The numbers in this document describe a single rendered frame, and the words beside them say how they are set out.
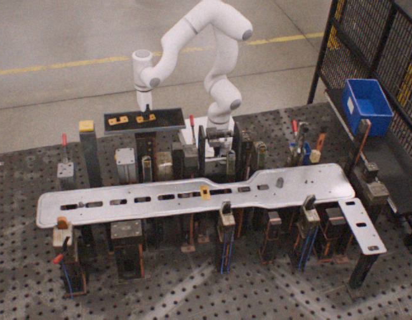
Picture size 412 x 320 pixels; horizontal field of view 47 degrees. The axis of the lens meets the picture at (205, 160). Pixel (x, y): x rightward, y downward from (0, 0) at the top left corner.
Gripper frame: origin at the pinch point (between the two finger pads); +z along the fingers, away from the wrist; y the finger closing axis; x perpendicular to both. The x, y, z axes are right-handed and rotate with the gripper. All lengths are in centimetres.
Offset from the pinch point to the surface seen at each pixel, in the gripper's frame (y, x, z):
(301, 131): 30, 65, 1
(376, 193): 64, 85, 13
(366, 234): 79, 73, 19
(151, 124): 4.7, 1.3, 2.6
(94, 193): 24.2, -29.4, 18.5
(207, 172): 23.0, 23.0, 22.0
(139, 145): 3.8, -4.4, 14.3
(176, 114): 0.9, 14.2, 2.5
